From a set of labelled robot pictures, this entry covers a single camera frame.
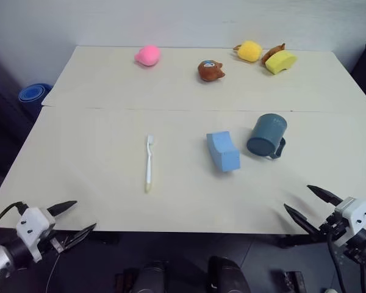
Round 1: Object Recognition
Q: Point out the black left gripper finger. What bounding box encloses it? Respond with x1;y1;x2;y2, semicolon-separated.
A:
46;200;78;217
59;223;98;252

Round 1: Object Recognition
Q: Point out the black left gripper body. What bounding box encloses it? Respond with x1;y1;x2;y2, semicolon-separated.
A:
40;224;68;256

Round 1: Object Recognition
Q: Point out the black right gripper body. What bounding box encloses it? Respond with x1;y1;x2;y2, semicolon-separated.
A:
318;212;351;242

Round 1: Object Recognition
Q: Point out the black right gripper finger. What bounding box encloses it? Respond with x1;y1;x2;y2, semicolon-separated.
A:
306;184;345;206
283;203;321;236

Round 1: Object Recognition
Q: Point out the dark rounded shape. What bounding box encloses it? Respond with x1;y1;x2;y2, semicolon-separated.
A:
129;259;169;293
207;255;251;293

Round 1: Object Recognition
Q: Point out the white toothbrush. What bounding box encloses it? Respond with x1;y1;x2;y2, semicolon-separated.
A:
144;134;155;194

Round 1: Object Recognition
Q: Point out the blue curved sponge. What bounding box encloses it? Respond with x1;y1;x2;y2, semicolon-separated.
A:
206;130;242;174

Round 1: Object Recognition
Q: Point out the yellow round plush toy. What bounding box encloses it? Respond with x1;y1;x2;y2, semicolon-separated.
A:
233;40;264;63

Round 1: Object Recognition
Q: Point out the brown plush bear toy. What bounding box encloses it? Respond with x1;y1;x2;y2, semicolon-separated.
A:
196;60;226;82

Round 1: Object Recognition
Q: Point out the pink plush toy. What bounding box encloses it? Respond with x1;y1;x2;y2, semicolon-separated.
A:
134;45;162;67

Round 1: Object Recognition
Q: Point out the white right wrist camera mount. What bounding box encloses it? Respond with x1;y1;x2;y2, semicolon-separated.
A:
334;197;366;248

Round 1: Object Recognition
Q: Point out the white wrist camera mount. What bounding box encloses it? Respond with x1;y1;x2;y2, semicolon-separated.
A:
16;207;56;263
334;197;366;248

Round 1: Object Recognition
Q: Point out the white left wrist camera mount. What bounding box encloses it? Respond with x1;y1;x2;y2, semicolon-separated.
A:
16;207;56;263

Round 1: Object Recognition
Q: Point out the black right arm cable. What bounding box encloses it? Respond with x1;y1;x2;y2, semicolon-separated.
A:
326;234;350;293

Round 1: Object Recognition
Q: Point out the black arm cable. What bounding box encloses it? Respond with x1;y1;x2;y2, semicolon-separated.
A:
0;201;29;230
326;234;350;293

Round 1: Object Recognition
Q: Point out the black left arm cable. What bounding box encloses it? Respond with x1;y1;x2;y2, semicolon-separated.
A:
0;201;29;230

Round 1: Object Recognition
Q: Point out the dark blue-grey handled cup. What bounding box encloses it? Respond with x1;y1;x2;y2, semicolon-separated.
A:
246;113;288;160

